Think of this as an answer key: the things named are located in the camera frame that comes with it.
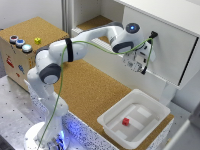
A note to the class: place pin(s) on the yellow block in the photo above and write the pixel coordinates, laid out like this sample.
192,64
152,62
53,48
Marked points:
37,40

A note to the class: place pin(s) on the green button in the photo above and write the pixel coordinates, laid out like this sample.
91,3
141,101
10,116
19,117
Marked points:
26,48

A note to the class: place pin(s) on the blue button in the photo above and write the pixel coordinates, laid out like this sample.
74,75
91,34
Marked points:
20,42

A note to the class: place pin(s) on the white plastic box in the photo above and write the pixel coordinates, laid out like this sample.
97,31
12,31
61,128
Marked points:
146,110

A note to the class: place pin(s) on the red button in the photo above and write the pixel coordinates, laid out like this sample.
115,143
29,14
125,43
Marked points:
13,39

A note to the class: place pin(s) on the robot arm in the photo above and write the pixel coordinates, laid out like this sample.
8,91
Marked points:
53,56

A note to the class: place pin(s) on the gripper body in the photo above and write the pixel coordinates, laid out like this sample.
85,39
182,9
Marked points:
136,61

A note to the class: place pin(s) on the white sliding door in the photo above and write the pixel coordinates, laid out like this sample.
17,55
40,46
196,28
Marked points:
170,50

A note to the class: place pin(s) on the pink block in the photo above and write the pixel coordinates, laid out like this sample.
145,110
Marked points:
125,121

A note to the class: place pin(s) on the white cabinet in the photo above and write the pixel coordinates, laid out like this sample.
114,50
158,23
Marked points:
173,13

